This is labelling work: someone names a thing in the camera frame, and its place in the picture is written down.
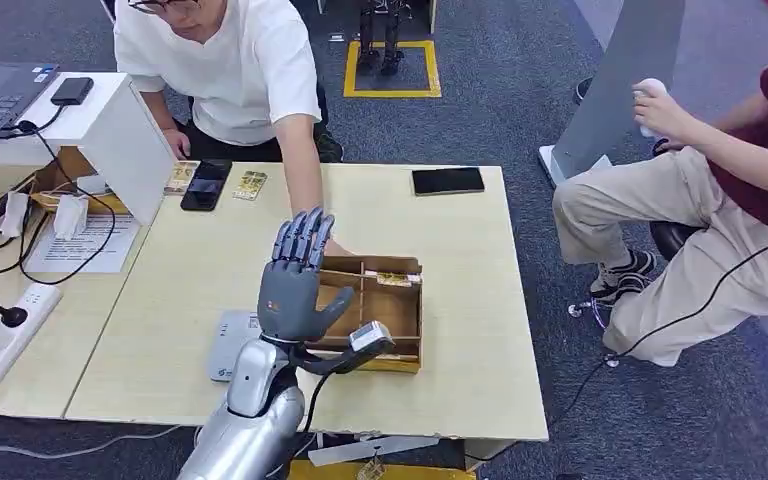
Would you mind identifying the person's hand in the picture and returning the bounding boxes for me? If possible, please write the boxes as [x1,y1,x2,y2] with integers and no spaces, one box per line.
[631,82,698,144]

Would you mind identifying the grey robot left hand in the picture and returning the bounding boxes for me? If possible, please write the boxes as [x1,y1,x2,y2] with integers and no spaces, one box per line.
[256,206,357,346]

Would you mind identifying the person's right hand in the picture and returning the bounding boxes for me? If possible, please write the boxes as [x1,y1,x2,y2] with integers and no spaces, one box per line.
[161,127,192,162]

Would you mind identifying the grey card reader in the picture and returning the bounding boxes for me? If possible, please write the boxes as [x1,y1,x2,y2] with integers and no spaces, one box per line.
[207,310,265,384]

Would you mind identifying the wooden divided box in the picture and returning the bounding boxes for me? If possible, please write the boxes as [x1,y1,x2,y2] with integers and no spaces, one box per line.
[303,254,426,376]

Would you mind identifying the yellow green printed card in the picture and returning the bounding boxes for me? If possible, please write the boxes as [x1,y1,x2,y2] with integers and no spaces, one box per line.
[231,169,269,203]
[163,160,200,197]

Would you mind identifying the black smartphone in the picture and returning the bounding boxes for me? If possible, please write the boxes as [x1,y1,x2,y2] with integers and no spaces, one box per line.
[179,158,234,213]
[411,166,486,197]

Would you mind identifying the grey standing panel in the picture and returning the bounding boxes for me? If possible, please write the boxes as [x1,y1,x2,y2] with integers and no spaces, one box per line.
[537,0,687,187]

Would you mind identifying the white desk riser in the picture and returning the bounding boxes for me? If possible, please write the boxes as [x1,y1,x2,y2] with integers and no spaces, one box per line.
[0,72,178,228]

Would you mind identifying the person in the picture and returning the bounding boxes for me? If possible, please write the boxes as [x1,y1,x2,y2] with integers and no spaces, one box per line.
[112,0,354,259]
[550,44,768,370]

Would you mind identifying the brown cardboard box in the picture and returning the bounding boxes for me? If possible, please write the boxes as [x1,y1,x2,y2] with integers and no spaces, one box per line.
[28,146,131,217]

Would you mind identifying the black power bank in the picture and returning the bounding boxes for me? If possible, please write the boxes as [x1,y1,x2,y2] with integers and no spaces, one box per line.
[49,76,95,107]

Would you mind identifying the black stool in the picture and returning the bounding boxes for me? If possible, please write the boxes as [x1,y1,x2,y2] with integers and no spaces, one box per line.
[566,219,703,370]

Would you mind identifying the white paper tag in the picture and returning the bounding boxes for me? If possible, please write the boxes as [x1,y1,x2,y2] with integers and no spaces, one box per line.
[51,194,90,242]
[0,192,30,240]

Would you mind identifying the printed paper sheet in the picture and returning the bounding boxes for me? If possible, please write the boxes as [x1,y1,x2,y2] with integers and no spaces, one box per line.
[24,213,142,276]

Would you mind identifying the black eyeglasses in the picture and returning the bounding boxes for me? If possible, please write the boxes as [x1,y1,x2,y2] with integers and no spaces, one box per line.
[126,0,204,15]

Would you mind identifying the black and white shoe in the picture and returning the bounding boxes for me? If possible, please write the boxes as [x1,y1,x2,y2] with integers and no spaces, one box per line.
[587,249,658,301]

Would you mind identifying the grey metal bar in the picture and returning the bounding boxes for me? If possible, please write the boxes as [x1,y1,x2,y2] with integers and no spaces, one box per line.
[307,435,440,469]

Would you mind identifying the yellow box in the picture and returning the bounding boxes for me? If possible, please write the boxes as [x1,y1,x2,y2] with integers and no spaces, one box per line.
[287,458,477,480]

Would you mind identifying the white power strip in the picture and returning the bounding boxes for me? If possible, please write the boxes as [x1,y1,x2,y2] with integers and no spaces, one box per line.
[0,282,63,416]

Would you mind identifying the black robot legs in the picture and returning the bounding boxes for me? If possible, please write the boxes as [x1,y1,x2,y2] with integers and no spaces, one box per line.
[356,0,406,78]

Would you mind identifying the black plug with knob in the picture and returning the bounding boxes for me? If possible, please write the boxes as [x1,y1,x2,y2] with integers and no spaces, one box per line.
[0,298,30,330]

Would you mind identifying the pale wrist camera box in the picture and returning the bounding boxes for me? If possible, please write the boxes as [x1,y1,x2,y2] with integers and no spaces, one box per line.
[348,320,397,356]

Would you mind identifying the long black cable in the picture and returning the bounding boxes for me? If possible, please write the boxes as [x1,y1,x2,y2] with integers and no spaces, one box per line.
[552,235,768,423]

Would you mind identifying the grey floor cable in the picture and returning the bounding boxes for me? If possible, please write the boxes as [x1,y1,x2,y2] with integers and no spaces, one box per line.
[0,425,184,462]

